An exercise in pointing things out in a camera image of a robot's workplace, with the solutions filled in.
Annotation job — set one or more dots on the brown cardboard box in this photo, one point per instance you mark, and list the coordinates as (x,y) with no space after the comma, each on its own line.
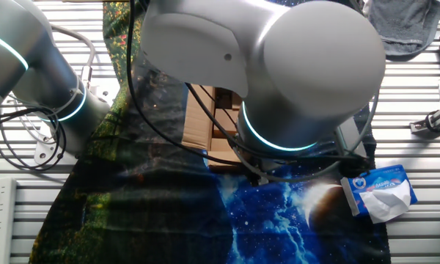
(196,121)

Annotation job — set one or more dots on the blue galaxy print cloth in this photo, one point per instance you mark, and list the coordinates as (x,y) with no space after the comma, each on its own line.
(271,220)

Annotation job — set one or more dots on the metal camera mount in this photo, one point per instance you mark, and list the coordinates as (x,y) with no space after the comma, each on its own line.
(436,121)

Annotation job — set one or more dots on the dark forest print cloth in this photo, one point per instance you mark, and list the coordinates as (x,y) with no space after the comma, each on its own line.
(132,205)

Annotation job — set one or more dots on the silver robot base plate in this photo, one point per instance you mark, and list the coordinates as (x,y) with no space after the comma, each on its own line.
(44,154)

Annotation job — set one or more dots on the grey towel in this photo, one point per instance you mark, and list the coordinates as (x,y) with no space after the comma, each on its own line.
(399,22)

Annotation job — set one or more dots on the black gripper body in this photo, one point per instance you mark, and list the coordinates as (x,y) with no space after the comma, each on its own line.
(256,166)

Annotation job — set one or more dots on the white power strip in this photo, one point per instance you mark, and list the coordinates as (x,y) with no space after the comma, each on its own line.
(0,220)

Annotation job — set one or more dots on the blue tissue pack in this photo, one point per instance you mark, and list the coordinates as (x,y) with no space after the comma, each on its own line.
(385,179)

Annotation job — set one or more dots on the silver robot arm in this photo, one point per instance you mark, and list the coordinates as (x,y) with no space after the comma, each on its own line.
(297,66)

